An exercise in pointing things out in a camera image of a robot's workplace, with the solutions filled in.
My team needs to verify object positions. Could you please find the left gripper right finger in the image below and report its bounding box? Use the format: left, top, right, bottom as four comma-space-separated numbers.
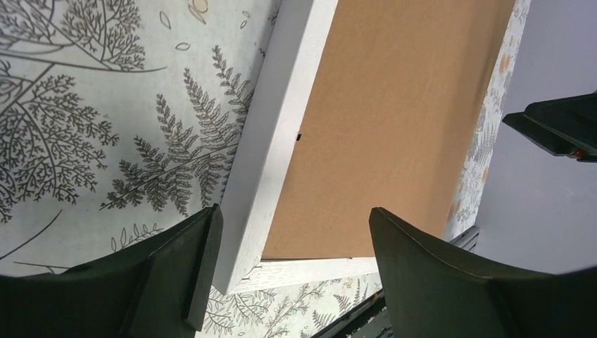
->
369, 207, 596, 337

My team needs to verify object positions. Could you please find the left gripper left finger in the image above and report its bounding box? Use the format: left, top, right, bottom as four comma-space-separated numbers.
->
1, 205, 223, 337

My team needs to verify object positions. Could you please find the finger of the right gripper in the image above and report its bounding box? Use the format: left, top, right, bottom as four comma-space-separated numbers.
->
502, 92, 596, 163

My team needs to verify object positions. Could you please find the brown backing board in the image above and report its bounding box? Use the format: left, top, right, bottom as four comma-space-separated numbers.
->
263, 0, 514, 259

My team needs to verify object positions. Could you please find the white picture frame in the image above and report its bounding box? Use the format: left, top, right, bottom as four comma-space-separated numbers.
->
213, 1, 377, 294

